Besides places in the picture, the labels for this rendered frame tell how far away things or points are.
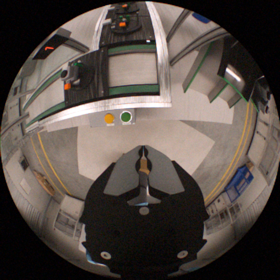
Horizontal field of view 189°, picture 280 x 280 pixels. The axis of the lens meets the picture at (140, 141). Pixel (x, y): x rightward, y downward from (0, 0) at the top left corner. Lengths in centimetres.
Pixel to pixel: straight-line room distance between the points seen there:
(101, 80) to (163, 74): 24
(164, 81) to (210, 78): 19
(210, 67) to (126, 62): 33
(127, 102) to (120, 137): 23
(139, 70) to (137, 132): 32
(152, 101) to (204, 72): 24
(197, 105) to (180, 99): 11
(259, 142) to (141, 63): 406
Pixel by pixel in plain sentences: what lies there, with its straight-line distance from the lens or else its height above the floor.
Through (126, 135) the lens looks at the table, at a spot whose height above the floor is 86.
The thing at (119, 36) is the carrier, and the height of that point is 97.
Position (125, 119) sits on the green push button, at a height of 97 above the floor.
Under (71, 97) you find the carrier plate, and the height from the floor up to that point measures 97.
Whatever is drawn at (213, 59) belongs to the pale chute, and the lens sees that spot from 35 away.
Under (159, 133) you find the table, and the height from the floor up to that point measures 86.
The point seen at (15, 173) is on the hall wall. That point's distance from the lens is 836.
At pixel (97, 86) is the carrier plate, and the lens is 41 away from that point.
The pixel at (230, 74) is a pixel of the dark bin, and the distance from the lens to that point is 25.
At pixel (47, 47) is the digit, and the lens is 34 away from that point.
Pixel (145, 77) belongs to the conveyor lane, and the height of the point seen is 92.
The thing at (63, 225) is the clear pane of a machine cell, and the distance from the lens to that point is 437.
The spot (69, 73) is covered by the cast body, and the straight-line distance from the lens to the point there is 36.
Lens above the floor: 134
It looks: 62 degrees down
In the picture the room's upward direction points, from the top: 179 degrees counter-clockwise
